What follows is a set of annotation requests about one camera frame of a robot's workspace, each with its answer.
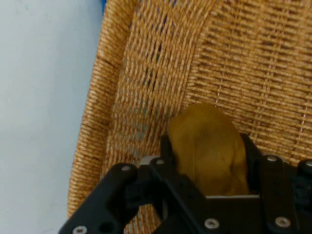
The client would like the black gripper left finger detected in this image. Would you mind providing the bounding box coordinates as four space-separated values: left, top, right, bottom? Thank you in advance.
58 134 207 234

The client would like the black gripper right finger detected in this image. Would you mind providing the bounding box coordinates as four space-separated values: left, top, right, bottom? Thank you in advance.
240 133 312 234

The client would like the mustard yellow toy vegetable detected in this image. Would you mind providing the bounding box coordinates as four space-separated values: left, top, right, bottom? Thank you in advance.
168 102 252 197

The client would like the woven wicker basket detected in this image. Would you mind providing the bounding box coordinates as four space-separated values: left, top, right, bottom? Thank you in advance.
67 0 312 234

